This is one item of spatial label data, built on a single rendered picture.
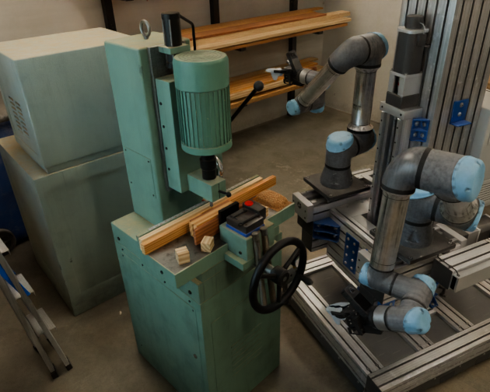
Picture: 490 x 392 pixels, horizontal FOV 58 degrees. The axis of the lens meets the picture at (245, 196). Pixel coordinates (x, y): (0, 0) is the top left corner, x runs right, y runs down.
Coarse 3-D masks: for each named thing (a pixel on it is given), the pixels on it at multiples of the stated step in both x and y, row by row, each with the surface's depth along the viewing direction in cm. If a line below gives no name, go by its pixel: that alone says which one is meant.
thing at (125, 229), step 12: (132, 216) 191; (120, 228) 183; (132, 228) 183; (144, 228) 183; (120, 240) 188; (132, 240) 178; (276, 240) 178; (132, 252) 183; (216, 276) 158; (228, 276) 163; (240, 276) 169; (180, 288) 163; (192, 288) 156; (204, 288) 155; (216, 288) 160; (204, 300) 157
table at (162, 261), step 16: (288, 208) 176; (176, 240) 158; (192, 240) 158; (144, 256) 154; (160, 256) 151; (192, 256) 150; (208, 256) 151; (224, 256) 157; (160, 272) 148; (176, 272) 143; (192, 272) 148; (176, 288) 145
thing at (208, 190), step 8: (200, 168) 169; (192, 176) 164; (200, 176) 163; (216, 176) 163; (192, 184) 165; (200, 184) 161; (208, 184) 158; (216, 184) 158; (224, 184) 161; (200, 192) 163; (208, 192) 159; (216, 192) 160; (208, 200) 161; (216, 200) 161
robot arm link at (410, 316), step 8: (400, 304) 132; (408, 304) 130; (416, 304) 129; (392, 312) 131; (400, 312) 129; (408, 312) 127; (416, 312) 125; (424, 312) 126; (384, 320) 132; (392, 320) 130; (400, 320) 128; (408, 320) 126; (416, 320) 124; (424, 320) 125; (392, 328) 131; (400, 328) 128; (408, 328) 126; (416, 328) 124; (424, 328) 125
